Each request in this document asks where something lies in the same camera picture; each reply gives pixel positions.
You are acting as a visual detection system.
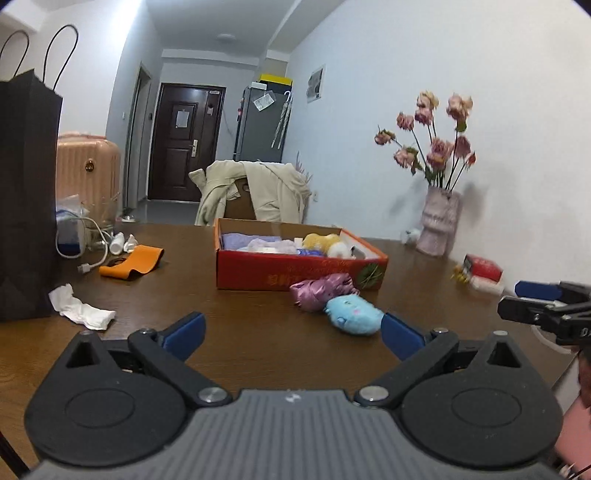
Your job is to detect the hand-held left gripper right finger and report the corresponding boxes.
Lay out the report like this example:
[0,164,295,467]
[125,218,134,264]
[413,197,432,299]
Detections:
[353,311,530,409]

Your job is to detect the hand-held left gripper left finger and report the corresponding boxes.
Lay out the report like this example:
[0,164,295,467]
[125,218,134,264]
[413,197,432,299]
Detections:
[60,311,232,409]

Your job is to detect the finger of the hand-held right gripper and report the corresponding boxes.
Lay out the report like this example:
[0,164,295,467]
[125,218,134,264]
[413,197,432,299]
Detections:
[497,295,591,331]
[514,280,591,302]

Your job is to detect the blue plush toy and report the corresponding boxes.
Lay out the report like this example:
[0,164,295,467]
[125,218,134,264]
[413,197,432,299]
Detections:
[323,295,385,334]

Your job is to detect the pink plush toy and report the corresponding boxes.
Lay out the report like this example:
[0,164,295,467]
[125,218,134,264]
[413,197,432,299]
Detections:
[290,272,360,313]

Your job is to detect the purple towel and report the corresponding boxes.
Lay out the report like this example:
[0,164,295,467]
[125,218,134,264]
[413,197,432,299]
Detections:
[222,232,282,251]

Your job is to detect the orange cardboard box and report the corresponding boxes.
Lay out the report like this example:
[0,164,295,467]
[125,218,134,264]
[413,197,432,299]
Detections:
[213,218,389,291]

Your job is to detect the yellow plush toy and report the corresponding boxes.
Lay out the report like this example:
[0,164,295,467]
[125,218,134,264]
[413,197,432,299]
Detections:
[302,233,343,254]

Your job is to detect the person's right forearm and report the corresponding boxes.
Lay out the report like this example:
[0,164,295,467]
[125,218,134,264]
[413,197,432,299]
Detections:
[551,351,591,480]

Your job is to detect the white packet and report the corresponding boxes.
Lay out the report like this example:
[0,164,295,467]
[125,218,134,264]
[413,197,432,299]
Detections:
[471,276,507,296]

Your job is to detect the red box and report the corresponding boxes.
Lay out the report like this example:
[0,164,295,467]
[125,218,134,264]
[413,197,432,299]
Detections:
[463,254,504,282]

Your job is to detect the orange band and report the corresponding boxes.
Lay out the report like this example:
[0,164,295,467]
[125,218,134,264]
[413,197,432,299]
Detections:
[99,246,165,281]

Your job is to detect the crumpled white tissue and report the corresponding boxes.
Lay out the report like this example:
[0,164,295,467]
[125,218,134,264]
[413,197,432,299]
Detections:
[48,283,116,332]

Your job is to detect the lavender plush toy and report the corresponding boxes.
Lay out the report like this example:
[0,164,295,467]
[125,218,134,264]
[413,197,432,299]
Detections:
[238,237,299,255]

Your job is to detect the pink ribbed vase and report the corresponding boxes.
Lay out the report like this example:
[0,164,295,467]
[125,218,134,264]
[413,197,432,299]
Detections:
[416,185,463,257]

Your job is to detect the wooden chair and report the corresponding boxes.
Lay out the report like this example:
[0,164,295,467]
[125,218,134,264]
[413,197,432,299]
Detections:
[224,178,257,220]

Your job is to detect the glass jar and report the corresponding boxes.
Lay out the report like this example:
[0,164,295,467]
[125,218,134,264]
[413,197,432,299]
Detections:
[83,196,119,252]

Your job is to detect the blue white tissue pack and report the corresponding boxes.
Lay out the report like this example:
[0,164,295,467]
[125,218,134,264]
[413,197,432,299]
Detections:
[56,208,86,257]

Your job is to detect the beige jacket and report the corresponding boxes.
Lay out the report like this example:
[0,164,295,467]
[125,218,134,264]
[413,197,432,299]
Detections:
[188,159,313,227]

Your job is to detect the dried pink flowers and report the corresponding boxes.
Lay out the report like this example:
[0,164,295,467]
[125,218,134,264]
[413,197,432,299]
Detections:
[374,90,478,190]

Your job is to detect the dark brown door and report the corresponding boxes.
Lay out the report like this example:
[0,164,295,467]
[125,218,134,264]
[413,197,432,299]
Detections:
[148,83,227,202]

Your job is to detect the pink suitcase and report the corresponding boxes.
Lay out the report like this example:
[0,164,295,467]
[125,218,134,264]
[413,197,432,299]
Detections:
[56,133,122,227]

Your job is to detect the grey refrigerator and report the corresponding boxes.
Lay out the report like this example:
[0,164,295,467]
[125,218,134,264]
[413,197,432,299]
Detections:
[233,85,291,164]

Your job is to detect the black paper bag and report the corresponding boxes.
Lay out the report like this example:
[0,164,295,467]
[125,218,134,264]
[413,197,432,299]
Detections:
[0,25,79,323]

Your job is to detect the hanging umbrella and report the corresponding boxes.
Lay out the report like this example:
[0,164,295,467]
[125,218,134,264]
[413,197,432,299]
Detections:
[271,91,294,151]

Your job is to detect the white charger cable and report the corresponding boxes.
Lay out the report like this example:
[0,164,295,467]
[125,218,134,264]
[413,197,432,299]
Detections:
[55,216,112,274]

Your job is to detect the grey door frame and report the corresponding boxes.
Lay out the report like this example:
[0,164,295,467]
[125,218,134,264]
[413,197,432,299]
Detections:
[124,65,153,211]

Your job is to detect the wall poster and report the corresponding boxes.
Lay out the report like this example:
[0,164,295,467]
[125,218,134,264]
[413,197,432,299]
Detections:
[307,65,326,103]

